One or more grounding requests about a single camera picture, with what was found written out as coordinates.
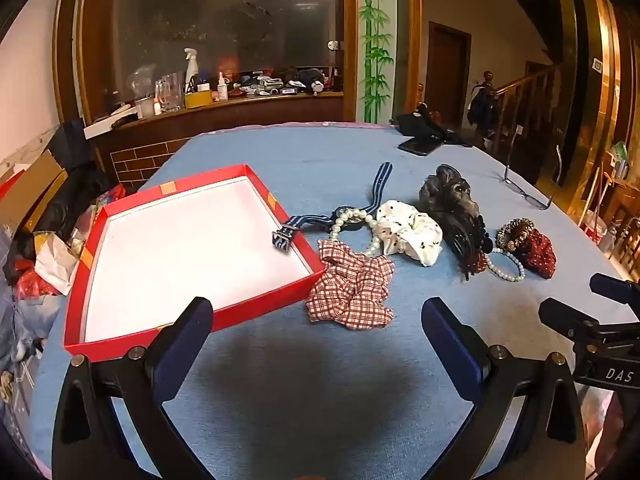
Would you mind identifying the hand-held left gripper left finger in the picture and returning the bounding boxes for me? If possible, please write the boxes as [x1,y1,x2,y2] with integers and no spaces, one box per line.
[52,296,216,480]

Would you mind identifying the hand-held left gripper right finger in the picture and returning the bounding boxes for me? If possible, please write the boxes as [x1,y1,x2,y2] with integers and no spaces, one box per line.
[421,296,587,480]

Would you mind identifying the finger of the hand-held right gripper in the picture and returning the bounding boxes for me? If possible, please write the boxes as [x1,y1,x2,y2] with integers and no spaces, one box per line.
[538,298,601,342]
[589,273,640,307]

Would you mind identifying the red polka dot scrunchie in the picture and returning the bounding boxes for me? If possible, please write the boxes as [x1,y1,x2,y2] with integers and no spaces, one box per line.
[520,228,557,279]

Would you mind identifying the red cardboard box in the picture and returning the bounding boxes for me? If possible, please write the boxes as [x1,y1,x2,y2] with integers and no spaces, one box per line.
[63,163,327,364]

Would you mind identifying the black hair claw clip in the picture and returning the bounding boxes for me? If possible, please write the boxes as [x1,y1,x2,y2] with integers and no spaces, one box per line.
[440,212,493,283]

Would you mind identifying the red plaid scrunchie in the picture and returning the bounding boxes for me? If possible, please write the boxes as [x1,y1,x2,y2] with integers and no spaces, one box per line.
[305,239,396,332]

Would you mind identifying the white polka dot scrunchie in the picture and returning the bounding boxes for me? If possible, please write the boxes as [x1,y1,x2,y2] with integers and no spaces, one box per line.
[375,200,445,267]

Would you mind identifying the grey sheer scrunchie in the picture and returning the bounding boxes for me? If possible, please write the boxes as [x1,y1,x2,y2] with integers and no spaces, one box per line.
[418,164,483,231]

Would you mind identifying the large white pearl bracelet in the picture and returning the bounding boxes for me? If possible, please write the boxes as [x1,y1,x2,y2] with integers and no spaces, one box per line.
[328,208,383,258]

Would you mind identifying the leopard print scrunchie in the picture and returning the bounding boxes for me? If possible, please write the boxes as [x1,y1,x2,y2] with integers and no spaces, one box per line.
[495,217,536,252]

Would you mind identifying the eyeglasses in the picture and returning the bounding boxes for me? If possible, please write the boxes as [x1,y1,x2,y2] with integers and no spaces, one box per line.
[502,145,563,211]

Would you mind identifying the white plastic bag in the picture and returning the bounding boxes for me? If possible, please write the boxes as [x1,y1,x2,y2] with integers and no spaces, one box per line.
[35,232,81,296]

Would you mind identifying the red plastic bag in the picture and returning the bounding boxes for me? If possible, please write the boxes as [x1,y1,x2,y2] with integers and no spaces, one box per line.
[14,265,61,301]

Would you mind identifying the black smartphone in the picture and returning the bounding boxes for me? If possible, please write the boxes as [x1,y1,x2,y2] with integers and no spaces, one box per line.
[398,136,441,157]

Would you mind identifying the wooden stair railing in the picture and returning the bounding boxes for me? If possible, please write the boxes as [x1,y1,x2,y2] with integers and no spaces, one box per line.
[482,62,563,161]

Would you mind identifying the brown cardboard box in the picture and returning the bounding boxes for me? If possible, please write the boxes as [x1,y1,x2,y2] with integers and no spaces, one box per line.
[0,150,68,231]

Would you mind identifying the black cloth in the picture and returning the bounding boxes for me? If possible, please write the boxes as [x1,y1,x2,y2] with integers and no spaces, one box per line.
[396,102,473,148]

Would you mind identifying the blue tablecloth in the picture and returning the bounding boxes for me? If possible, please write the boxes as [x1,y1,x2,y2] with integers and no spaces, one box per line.
[25,122,640,480]

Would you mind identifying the black bag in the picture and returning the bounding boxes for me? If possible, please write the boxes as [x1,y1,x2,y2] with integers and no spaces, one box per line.
[47,120,96,171]

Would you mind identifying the white flat box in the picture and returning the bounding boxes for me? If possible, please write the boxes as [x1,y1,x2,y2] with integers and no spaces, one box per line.
[82,115,138,140]

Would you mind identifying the glass pitcher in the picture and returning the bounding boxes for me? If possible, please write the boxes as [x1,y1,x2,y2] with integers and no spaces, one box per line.
[154,72,185,113]

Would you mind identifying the brown wooden door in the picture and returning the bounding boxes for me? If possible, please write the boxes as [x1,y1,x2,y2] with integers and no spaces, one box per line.
[427,21,472,131]

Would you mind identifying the white spray bottle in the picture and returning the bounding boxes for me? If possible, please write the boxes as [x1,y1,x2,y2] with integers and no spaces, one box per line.
[183,48,200,93]

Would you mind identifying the small cream pearl bracelet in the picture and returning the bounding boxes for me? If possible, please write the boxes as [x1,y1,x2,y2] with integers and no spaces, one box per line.
[484,247,527,283]

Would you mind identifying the blue striped strap watch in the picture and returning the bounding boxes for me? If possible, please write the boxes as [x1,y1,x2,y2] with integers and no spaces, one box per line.
[271,162,393,253]

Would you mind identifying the dark jacket on stair post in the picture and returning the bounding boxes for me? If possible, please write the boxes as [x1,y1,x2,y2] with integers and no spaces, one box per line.
[467,85,501,126]

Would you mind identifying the bamboo wall painting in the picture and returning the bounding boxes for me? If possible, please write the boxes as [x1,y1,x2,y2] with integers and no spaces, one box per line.
[357,0,396,123]

